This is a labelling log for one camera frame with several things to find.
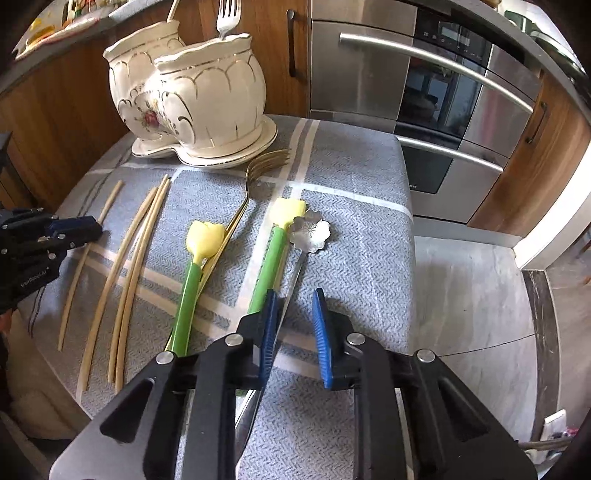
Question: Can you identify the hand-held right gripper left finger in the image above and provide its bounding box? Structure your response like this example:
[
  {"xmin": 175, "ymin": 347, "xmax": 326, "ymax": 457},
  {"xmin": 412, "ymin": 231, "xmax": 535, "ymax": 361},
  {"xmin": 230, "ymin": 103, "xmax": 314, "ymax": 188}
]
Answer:
[{"xmin": 88, "ymin": 289, "xmax": 280, "ymax": 480}]

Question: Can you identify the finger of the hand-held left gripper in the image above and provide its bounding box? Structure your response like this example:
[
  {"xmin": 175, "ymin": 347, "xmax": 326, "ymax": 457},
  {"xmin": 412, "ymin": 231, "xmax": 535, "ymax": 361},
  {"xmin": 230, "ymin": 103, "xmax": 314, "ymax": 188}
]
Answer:
[
  {"xmin": 2, "ymin": 209, "xmax": 103, "ymax": 234},
  {"xmin": 4, "ymin": 231, "xmax": 103, "ymax": 269}
]

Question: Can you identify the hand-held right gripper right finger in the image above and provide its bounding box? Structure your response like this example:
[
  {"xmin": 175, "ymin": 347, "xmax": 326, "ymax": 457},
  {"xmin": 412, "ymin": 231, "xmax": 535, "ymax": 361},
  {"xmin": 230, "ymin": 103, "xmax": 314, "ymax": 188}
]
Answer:
[{"xmin": 312, "ymin": 289, "xmax": 539, "ymax": 480}]

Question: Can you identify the green yellow tulip utensil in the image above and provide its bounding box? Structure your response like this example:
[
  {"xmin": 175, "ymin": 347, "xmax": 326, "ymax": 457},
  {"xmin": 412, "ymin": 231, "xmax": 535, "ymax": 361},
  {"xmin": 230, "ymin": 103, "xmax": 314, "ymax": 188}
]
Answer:
[
  {"xmin": 168, "ymin": 220, "xmax": 226, "ymax": 356},
  {"xmin": 247, "ymin": 198, "xmax": 308, "ymax": 319}
]

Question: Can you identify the silver flower spoon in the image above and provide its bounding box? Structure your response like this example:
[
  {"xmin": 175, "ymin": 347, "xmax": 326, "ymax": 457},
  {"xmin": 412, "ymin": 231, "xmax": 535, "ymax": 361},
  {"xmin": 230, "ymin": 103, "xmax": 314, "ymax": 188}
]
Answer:
[{"xmin": 235, "ymin": 209, "xmax": 332, "ymax": 467}]

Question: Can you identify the white ceramic floral utensil pot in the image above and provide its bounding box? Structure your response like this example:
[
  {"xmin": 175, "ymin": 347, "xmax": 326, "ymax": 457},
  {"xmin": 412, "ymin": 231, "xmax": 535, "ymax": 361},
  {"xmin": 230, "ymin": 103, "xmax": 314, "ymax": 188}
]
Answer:
[{"xmin": 102, "ymin": 21, "xmax": 188, "ymax": 139}]

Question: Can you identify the gold fork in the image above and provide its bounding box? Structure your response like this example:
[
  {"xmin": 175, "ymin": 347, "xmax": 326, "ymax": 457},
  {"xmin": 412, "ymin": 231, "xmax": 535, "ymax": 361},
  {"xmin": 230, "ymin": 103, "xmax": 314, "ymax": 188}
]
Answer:
[{"xmin": 165, "ymin": 148, "xmax": 291, "ymax": 354}]

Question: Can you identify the white ceramic ribbed utensil pot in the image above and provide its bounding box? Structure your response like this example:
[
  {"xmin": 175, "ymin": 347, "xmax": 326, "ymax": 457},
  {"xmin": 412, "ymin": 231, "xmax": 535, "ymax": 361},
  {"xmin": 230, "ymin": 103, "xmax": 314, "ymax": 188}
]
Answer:
[{"xmin": 152, "ymin": 33, "xmax": 267, "ymax": 160}]

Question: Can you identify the grey checked table cloth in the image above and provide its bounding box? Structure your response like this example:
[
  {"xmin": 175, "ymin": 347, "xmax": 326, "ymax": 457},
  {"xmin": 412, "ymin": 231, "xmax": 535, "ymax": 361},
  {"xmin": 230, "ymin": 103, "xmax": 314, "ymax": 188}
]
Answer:
[{"xmin": 18, "ymin": 114, "xmax": 416, "ymax": 480}]

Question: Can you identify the wooden kitchen cabinet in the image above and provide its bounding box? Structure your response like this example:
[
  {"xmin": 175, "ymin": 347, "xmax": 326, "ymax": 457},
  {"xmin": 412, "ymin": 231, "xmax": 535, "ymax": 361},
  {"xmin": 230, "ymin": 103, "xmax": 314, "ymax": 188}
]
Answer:
[
  {"xmin": 0, "ymin": 0, "xmax": 311, "ymax": 213},
  {"xmin": 466, "ymin": 69, "xmax": 591, "ymax": 241}
]

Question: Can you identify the white ceramic double saucer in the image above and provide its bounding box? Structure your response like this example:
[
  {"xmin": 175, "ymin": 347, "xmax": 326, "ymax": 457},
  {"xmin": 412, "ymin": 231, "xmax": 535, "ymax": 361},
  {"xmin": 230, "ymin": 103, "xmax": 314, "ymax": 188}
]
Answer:
[{"xmin": 130, "ymin": 115, "xmax": 279, "ymax": 171}]

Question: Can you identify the white yellow printed tray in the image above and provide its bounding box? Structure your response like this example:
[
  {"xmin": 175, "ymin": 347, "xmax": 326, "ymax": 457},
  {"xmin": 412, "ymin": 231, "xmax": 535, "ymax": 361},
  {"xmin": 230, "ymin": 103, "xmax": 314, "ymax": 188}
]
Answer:
[{"xmin": 15, "ymin": 0, "xmax": 122, "ymax": 60}]

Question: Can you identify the small white box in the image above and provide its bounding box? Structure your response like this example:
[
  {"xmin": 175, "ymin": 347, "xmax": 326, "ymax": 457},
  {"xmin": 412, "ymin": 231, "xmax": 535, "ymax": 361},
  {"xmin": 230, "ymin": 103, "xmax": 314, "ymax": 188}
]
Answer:
[{"xmin": 542, "ymin": 410, "xmax": 574, "ymax": 445}]

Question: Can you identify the stainless steel oven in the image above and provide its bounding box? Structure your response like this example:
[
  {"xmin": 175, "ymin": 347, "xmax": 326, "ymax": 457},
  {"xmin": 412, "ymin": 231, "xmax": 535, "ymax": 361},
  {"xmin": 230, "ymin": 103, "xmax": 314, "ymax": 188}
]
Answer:
[{"xmin": 308, "ymin": 0, "xmax": 543, "ymax": 227}]

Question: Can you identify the silver fork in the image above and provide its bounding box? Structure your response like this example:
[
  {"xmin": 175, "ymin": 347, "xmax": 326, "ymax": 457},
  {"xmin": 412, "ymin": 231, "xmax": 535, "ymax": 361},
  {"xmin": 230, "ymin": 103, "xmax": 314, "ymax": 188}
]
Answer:
[{"xmin": 216, "ymin": 0, "xmax": 242, "ymax": 41}]

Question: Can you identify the black countertop appliance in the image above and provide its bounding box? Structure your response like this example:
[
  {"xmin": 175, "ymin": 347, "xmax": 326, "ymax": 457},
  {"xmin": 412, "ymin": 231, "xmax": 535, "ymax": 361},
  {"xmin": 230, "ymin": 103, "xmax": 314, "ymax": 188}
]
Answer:
[{"xmin": 530, "ymin": 27, "xmax": 586, "ymax": 78}]

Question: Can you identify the long steel oven handle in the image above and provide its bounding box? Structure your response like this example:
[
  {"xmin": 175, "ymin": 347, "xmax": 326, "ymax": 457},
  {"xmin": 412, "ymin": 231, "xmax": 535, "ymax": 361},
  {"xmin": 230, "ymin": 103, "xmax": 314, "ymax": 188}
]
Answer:
[
  {"xmin": 394, "ymin": 135, "xmax": 504, "ymax": 174},
  {"xmin": 339, "ymin": 32, "xmax": 535, "ymax": 114}
]

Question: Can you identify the black cabinet handle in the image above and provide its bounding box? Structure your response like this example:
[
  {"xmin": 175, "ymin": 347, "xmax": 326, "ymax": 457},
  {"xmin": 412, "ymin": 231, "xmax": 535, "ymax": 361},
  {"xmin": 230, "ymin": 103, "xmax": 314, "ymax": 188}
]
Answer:
[
  {"xmin": 526, "ymin": 102, "xmax": 548, "ymax": 144},
  {"xmin": 287, "ymin": 10, "xmax": 297, "ymax": 77}
]

